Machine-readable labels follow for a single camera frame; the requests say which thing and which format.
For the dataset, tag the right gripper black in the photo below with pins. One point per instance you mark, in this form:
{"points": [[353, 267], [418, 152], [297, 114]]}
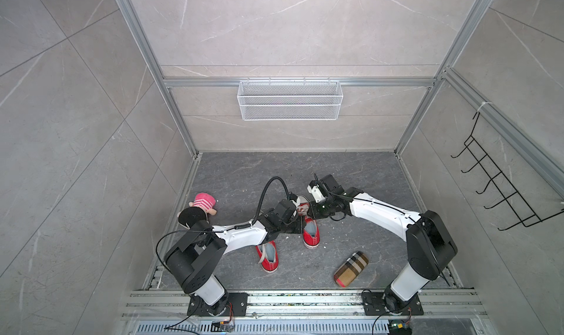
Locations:
{"points": [[313, 212]]}

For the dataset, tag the red canvas sneaker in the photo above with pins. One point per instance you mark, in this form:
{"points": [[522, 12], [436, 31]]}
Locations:
{"points": [[310, 230], [268, 256]]}

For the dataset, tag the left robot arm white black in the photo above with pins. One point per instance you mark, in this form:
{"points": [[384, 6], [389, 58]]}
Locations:
{"points": [[193, 259]]}

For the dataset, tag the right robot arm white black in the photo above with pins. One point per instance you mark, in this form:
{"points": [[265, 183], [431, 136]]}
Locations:
{"points": [[430, 247]]}

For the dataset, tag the plaid beige glasses case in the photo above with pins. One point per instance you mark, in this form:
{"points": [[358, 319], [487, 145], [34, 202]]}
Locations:
{"points": [[351, 269]]}

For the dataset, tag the plush doll pink hat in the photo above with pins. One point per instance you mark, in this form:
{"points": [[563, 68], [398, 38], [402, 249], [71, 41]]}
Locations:
{"points": [[199, 209]]}

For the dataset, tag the white vented floor grille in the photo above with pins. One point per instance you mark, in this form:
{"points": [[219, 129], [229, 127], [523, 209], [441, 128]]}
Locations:
{"points": [[267, 327]]}

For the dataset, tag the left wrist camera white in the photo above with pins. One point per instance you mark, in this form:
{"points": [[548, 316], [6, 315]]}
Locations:
{"points": [[295, 199]]}

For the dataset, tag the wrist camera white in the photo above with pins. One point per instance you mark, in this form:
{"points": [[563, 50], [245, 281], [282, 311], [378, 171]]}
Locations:
{"points": [[316, 193], [295, 199]]}

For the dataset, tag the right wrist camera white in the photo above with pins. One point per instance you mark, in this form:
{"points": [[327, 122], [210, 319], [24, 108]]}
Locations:
{"points": [[316, 193]]}

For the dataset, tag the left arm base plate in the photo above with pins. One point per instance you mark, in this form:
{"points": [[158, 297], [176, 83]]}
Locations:
{"points": [[235, 304]]}

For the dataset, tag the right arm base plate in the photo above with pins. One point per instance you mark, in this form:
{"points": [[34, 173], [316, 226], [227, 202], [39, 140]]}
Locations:
{"points": [[379, 303]]}

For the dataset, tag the white wire mesh basket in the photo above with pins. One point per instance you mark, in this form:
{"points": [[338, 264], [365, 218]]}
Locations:
{"points": [[289, 100]]}

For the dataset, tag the aluminium mounting rail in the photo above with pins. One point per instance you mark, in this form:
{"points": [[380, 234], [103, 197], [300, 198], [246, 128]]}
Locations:
{"points": [[304, 304]]}

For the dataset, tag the black wall hook rack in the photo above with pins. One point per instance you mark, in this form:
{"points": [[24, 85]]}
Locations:
{"points": [[500, 183]]}

